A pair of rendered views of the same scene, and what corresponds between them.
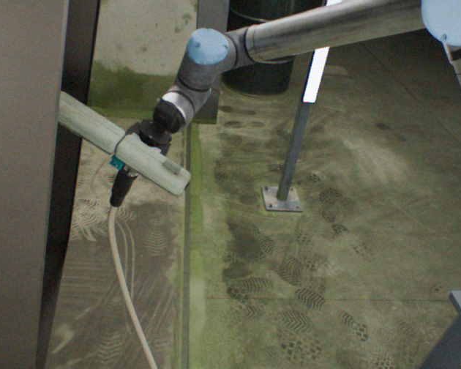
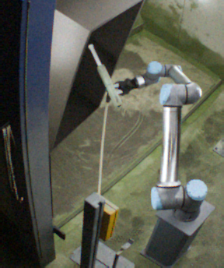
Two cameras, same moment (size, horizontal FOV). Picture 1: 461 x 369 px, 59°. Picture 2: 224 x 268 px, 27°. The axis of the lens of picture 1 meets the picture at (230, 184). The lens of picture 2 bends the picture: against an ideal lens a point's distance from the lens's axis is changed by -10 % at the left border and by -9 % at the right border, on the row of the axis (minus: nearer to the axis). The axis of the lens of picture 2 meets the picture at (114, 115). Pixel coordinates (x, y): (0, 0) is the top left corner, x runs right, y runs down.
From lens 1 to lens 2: 254 cm
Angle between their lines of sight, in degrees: 33
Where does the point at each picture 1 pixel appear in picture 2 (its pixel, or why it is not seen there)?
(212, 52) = (152, 70)
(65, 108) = (100, 69)
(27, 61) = (69, 77)
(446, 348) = not seen: hidden behind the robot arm
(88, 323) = (96, 145)
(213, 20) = not seen: outside the picture
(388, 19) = not seen: hidden behind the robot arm
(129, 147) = (110, 87)
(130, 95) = (196, 52)
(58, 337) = (84, 142)
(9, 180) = (64, 88)
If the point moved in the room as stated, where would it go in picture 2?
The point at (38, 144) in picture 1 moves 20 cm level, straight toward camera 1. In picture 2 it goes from (68, 86) to (54, 108)
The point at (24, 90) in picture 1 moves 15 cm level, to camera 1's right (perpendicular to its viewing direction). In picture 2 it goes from (68, 79) to (84, 94)
